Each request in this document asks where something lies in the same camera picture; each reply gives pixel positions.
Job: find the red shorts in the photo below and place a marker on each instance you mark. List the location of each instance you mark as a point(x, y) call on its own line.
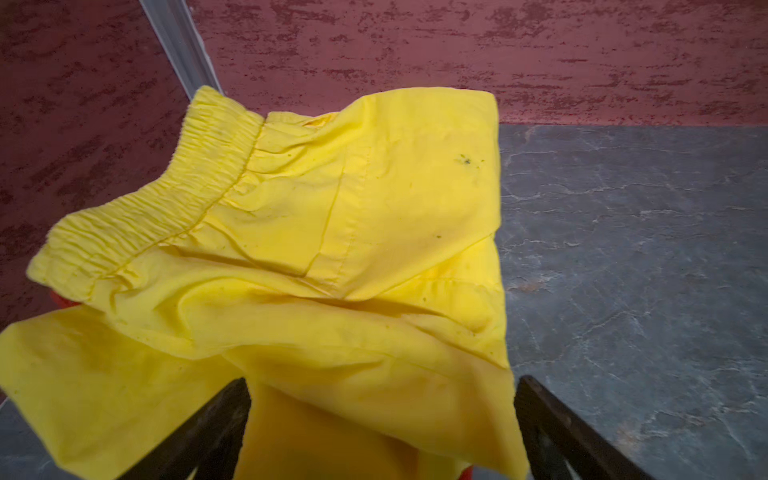
point(62, 302)

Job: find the left aluminium corner post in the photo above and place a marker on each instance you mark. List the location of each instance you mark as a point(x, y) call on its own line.
point(172, 22)

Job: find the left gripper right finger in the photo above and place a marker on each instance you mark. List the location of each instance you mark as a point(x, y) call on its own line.
point(560, 445)

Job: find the yellow shorts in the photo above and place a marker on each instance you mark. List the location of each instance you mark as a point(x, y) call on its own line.
point(344, 266)

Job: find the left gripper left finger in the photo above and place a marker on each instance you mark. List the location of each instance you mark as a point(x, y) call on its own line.
point(206, 446)

